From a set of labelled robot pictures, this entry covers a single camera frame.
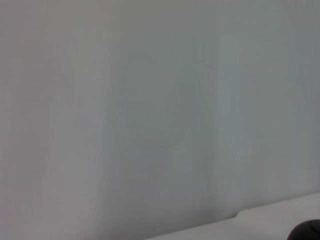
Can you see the black round teapot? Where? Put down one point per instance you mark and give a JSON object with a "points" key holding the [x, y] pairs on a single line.
{"points": [[308, 231]]}

